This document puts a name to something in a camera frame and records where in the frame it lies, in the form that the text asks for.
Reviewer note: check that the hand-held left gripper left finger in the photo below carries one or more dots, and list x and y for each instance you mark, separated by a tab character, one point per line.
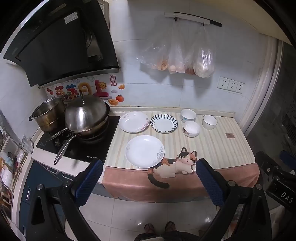
91	182

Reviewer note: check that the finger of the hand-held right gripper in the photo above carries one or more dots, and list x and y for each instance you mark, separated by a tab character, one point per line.
266	164
288	157

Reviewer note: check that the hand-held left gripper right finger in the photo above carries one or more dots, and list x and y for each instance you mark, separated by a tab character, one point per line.
210	183

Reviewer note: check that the white bowl blue print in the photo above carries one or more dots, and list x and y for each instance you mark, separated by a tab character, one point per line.
188	115

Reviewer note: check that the black gas stove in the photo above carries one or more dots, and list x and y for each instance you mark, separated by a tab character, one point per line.
92	150

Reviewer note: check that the striped cat print cloth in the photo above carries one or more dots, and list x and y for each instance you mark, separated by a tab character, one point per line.
208	148

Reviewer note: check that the steel wok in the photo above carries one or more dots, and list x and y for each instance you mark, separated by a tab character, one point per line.
94	132

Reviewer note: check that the blue kitchen cabinet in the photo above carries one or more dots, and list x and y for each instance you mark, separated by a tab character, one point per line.
39	176

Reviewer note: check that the dark glass door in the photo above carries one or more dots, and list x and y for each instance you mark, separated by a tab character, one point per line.
284	104

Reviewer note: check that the white bowl red floral print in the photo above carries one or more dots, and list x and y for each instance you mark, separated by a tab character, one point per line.
191	128

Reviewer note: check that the person's right foot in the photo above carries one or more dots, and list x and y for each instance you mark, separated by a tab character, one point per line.
170	226

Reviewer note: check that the person's foot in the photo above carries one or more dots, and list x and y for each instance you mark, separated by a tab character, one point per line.
149	228
170	226

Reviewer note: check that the plain white bowl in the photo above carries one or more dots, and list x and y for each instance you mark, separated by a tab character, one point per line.
209	122

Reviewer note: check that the white plate grey floral print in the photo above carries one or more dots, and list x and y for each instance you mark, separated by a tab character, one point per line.
144	150

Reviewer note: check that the steel wok lid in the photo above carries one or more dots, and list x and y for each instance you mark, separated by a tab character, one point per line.
85	113

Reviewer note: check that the person's dark clothing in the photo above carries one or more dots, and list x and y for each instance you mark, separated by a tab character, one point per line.
166	236

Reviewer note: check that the white plate red floral print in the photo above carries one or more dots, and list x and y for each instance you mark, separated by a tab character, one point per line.
133	121

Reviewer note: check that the person's left foot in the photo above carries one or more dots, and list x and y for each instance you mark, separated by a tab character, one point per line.
149	228

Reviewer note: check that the white plate blue striped rim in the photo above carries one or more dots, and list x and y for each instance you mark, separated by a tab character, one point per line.
163	124

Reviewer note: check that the steel stockpot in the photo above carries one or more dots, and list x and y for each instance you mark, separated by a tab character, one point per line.
48	113

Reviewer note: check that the cluttered shelf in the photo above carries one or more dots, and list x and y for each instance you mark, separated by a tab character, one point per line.
11	162

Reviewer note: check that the small reddish plastic bag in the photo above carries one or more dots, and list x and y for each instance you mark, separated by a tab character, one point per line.
190	69

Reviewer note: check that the full clear plastic bag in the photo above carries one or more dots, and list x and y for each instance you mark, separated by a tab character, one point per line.
204	60

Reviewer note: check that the narrow clear plastic bag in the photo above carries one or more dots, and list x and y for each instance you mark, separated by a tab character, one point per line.
177	58

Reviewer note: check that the wide clear plastic bag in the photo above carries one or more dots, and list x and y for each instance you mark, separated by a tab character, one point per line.
157	55

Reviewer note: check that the black range hood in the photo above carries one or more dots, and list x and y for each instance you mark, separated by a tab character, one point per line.
57	46

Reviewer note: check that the white door frame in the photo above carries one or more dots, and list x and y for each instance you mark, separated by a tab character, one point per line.
266	81

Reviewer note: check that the white wall socket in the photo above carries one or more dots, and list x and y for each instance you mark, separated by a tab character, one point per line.
223	83
240	88
232	85

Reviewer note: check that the colourful wall stickers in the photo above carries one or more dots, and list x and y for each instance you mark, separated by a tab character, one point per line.
101	92

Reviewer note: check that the white wall hook rail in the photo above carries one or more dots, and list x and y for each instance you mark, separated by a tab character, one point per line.
192	18

